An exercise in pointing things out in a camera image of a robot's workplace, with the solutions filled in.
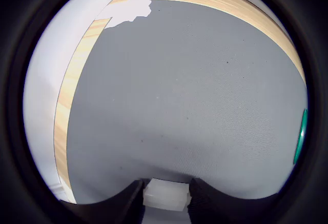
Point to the white masking tape strip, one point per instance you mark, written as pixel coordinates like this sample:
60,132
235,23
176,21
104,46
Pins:
123,16

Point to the small white plastic terminal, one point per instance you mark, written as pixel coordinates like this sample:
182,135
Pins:
166,195

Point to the dark grey mat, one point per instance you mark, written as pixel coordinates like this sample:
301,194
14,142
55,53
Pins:
179,80

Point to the round green lid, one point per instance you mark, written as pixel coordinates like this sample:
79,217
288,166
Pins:
302,137

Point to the large white partition panel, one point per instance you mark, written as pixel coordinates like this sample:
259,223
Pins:
46,80

